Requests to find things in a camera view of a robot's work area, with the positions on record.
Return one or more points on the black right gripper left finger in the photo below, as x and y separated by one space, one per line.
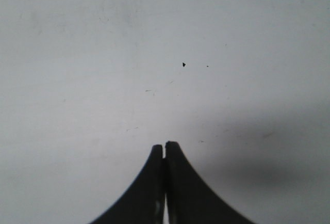
143 201

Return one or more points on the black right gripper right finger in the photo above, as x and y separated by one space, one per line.
190 199

